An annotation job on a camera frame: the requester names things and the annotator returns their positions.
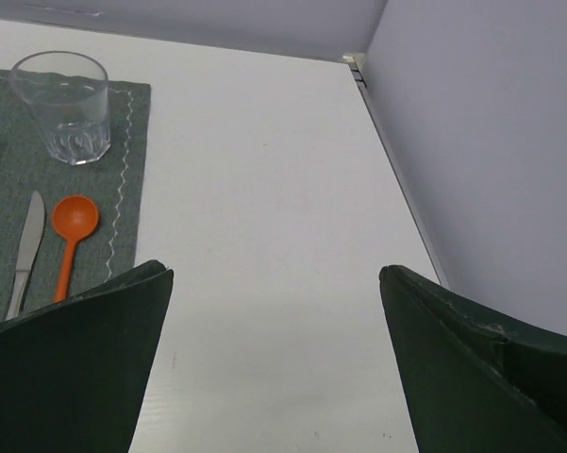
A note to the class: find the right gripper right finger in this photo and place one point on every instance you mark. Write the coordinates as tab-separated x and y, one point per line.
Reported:
475	379

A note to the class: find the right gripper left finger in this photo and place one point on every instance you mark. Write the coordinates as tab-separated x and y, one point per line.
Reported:
73	374

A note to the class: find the silver table knife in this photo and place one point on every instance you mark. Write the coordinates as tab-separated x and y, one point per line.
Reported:
30	240

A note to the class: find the orange plastic spoon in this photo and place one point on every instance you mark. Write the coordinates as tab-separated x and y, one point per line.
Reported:
74	218

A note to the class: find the dark grey cloth placemat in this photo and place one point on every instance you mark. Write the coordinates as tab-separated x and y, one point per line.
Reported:
114	183

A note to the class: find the clear plastic cup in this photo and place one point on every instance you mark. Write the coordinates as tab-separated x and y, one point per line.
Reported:
66	94

